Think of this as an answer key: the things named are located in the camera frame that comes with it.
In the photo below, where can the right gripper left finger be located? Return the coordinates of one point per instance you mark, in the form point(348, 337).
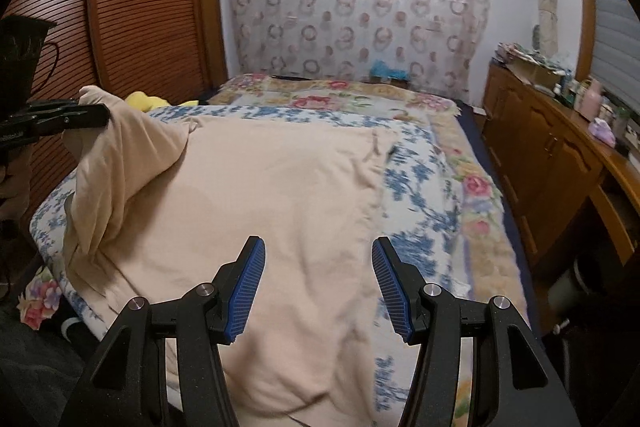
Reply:
point(209, 315)

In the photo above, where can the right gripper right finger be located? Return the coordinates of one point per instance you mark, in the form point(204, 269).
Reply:
point(426, 315)

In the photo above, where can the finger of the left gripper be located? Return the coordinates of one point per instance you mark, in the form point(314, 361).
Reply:
point(60, 116)

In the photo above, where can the peach printed t-shirt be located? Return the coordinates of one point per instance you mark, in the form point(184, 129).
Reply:
point(159, 207)

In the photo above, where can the yellow pikachu plush toy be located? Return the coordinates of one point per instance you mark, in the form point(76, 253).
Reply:
point(144, 102)

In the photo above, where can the pink floral bed quilt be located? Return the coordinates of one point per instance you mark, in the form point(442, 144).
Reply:
point(380, 101)

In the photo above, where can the blue floral white blanket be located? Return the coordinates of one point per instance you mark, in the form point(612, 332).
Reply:
point(159, 201)

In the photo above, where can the brown louvered wardrobe door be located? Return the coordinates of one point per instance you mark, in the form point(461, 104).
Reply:
point(169, 48)

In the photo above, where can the wooden sideboard cabinet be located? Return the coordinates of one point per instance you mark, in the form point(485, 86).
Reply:
point(550, 167)

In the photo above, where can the blue tissue box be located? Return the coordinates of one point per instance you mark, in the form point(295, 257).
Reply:
point(387, 70)

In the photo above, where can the purple cloth bundle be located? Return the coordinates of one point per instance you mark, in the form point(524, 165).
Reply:
point(600, 130)

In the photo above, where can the pile of papers and boxes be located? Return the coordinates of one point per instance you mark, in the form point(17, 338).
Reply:
point(531, 67)

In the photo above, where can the pink bottle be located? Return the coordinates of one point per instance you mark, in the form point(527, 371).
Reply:
point(591, 100)

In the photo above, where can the circle patterned lace curtain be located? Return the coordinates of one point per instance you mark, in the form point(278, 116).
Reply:
point(431, 43)

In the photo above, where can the grey window blind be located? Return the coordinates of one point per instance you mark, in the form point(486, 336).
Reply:
point(616, 51)

